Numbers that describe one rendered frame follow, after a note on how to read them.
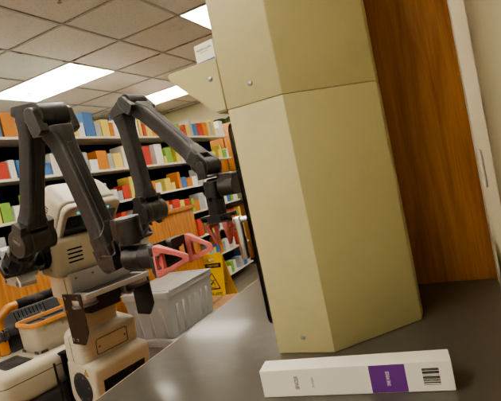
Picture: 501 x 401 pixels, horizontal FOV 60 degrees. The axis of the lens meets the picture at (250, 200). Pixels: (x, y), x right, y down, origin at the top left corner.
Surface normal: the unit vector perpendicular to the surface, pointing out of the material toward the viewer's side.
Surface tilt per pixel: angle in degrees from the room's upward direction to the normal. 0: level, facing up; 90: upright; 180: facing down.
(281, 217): 90
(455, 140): 90
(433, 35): 90
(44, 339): 92
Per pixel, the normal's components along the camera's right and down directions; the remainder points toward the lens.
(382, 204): 0.33, -0.02
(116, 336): 0.80, 0.00
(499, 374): -0.21, -0.98
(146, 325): -0.40, 0.23
